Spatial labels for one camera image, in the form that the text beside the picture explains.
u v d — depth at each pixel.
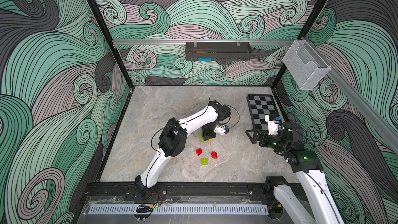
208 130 0.76
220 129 0.79
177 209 0.70
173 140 0.54
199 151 0.85
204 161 0.82
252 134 0.65
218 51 0.96
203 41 0.94
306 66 0.78
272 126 0.64
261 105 1.04
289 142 0.52
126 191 0.73
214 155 0.83
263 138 0.61
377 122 0.53
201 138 0.81
